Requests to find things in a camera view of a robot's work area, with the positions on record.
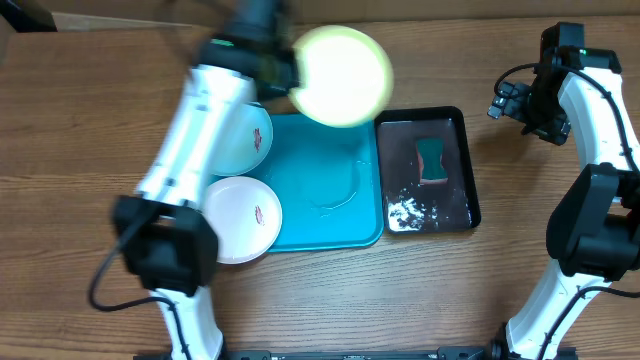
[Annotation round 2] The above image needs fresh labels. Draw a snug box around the yellow-green plate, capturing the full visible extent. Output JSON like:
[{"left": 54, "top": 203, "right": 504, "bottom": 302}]
[{"left": 289, "top": 25, "right": 394, "bottom": 128}]

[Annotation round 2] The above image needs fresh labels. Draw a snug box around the light blue plate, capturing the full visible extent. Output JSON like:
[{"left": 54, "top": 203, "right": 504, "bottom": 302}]
[{"left": 210, "top": 103, "right": 274, "bottom": 177}]

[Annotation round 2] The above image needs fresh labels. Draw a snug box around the green scrubbing sponge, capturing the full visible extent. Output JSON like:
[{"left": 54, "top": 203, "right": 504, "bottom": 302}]
[{"left": 416, "top": 138, "right": 448, "bottom": 185}]

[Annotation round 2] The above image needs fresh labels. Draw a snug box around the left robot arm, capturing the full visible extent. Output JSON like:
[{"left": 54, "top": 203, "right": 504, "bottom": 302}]
[{"left": 96, "top": 0, "right": 299, "bottom": 359}]

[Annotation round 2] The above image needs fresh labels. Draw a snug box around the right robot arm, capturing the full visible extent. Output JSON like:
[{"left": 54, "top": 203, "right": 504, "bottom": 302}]
[{"left": 484, "top": 22, "right": 639, "bottom": 359}]

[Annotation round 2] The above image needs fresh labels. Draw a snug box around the teal plastic tray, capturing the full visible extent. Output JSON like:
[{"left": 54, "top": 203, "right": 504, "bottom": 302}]
[{"left": 237, "top": 114, "right": 383, "bottom": 253}]

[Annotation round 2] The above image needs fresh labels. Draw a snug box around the black rectangular tray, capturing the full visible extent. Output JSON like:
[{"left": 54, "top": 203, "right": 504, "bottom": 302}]
[{"left": 374, "top": 106, "right": 481, "bottom": 234}]

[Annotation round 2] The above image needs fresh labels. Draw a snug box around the pink white plate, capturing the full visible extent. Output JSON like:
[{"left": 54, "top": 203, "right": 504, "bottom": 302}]
[{"left": 202, "top": 176, "right": 283, "bottom": 265}]

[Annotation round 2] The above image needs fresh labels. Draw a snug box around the dark object top-left corner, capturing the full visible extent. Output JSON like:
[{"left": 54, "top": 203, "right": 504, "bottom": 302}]
[{"left": 1, "top": 0, "right": 58, "bottom": 33}]

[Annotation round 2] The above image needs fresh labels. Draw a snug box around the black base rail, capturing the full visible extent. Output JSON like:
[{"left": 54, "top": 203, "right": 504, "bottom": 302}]
[{"left": 219, "top": 346, "right": 517, "bottom": 360}]

